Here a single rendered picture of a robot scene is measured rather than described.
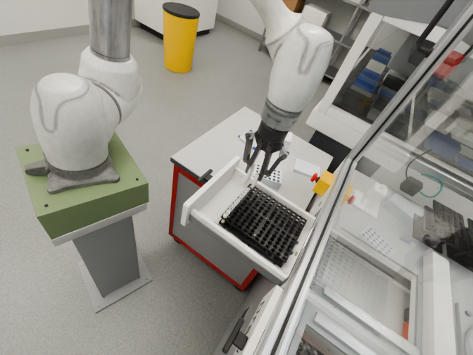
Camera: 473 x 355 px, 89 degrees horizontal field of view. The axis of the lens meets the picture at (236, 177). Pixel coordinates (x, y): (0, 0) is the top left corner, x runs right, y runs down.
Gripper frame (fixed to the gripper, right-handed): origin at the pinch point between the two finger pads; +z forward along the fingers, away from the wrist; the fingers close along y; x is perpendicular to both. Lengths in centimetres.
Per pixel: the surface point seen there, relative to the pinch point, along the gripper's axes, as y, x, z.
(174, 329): 0, -28, 98
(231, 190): -5.6, 1.9, 13.6
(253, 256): 12.9, -17.6, 8.6
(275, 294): 21.9, -24.5, 4.8
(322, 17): -86, 372, 15
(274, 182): 4.1, 21.9, 17.6
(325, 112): 5, 75, 5
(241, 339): 20.1, -36.3, 6.6
